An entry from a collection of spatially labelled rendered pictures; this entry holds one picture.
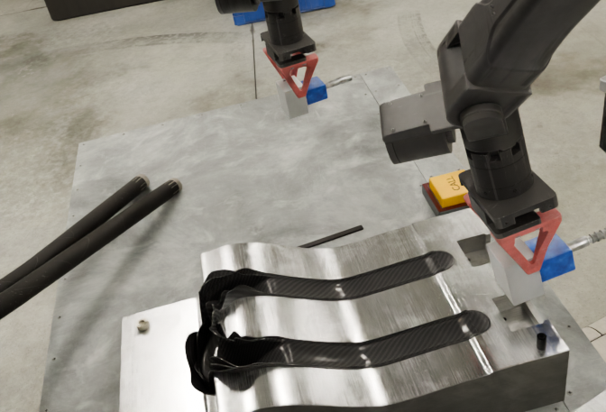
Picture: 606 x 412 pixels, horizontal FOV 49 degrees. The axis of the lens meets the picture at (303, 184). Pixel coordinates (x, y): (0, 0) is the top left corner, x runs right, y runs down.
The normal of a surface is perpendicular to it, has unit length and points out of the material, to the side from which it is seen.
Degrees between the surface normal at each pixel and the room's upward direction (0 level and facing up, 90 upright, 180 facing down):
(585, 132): 0
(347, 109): 0
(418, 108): 35
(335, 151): 0
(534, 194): 12
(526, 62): 110
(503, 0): 71
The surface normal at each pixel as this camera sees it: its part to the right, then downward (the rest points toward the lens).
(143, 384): -0.17, -0.79
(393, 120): -0.46, -0.33
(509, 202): -0.34, -0.81
